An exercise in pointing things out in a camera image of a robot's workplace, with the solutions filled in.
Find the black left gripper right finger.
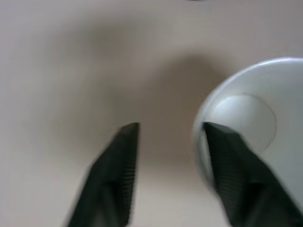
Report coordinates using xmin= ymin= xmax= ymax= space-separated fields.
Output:
xmin=203 ymin=122 xmax=303 ymax=227

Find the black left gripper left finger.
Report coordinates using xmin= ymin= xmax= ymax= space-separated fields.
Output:
xmin=64 ymin=122 xmax=140 ymax=227

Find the white paper cup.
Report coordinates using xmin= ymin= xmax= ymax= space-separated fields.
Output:
xmin=192 ymin=56 xmax=303 ymax=215

